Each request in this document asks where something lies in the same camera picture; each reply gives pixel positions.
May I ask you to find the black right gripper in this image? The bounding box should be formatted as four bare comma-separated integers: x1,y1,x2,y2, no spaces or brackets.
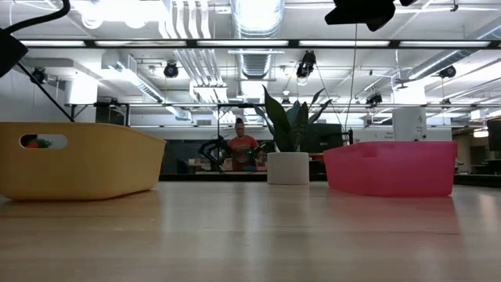
323,0,397,33

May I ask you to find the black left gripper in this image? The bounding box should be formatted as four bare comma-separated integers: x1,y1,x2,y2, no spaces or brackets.
0,29,29,78

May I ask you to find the yellow plastic bin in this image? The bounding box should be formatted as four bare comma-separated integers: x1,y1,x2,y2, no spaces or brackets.
0,121,168,202

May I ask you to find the pink plastic bin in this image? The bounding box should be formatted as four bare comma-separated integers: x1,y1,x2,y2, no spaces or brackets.
323,140,458,198

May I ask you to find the white building column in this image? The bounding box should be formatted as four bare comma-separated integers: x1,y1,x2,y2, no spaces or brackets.
392,84,428,142

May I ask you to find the black monitor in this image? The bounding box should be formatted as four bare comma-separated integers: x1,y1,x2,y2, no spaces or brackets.
300,123,345,154
487,119,501,152

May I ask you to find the green plant in white pot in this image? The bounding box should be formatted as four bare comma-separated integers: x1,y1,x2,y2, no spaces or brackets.
253,85,333,186

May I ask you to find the person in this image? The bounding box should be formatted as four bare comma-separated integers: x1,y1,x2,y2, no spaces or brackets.
228,117,262,172

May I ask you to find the black diagonal frame strut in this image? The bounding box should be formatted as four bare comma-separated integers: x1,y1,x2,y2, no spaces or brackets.
16,62,75,122

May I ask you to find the overhead frame bar with lights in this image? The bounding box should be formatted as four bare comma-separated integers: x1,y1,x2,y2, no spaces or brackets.
15,38,501,50

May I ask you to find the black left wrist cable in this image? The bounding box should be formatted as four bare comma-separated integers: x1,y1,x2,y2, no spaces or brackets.
2,0,72,35

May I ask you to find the silver ceiling air duct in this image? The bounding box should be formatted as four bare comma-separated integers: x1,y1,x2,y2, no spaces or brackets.
230,0,286,79

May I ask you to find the black table frame rail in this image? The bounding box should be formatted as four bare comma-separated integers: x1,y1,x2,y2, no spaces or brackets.
158,172,501,188

